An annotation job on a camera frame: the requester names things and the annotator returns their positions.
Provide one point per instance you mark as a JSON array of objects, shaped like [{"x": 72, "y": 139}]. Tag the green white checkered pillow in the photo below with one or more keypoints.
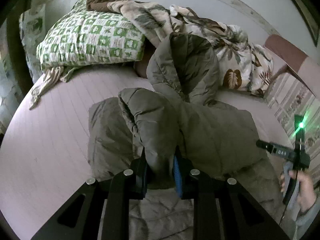
[{"x": 83, "y": 37}]

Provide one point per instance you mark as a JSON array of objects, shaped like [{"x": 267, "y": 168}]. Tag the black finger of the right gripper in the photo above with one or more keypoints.
[{"x": 268, "y": 146}]

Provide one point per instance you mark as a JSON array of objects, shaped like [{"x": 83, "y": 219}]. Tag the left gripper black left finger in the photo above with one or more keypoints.
[{"x": 99, "y": 209}]

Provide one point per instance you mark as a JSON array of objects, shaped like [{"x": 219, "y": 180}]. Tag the striped floral bed side cloth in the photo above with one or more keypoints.
[{"x": 288, "y": 97}]

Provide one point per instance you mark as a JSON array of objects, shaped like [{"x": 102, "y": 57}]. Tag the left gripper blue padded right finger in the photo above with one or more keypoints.
[{"x": 223, "y": 209}]

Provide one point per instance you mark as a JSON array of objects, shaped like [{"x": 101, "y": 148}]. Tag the leaf print blanket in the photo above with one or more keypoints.
[{"x": 243, "y": 65}]

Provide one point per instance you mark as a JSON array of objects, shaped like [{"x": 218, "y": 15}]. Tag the beige striped cloth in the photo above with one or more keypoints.
[{"x": 43, "y": 84}]

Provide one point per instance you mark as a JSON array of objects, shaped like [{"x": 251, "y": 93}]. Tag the right hand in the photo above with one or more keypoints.
[{"x": 307, "y": 196}]

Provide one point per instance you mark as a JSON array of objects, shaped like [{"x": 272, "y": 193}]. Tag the olive puffer jacket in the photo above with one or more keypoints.
[{"x": 179, "y": 115}]

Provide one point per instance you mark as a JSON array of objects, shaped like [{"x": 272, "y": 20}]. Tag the floral curtain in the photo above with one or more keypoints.
[{"x": 32, "y": 32}]

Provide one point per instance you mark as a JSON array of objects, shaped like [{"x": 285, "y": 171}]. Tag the grey right sleeve forearm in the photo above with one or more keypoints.
[{"x": 308, "y": 222}]

